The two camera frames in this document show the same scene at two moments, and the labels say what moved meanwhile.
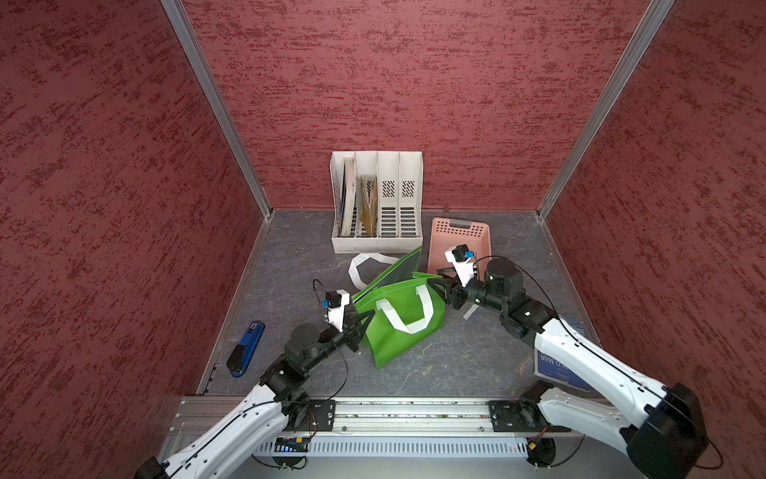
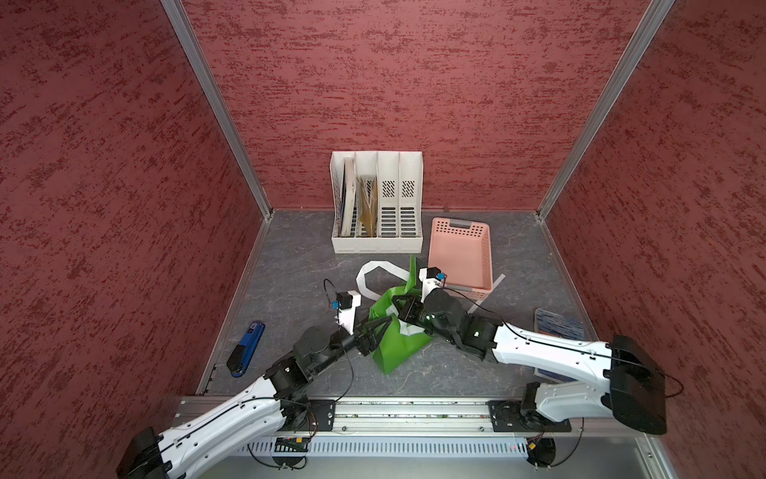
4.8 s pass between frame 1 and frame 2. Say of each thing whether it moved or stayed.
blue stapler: stayed
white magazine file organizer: stayed
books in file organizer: stayed
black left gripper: moved
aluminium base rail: stayed
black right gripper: moved
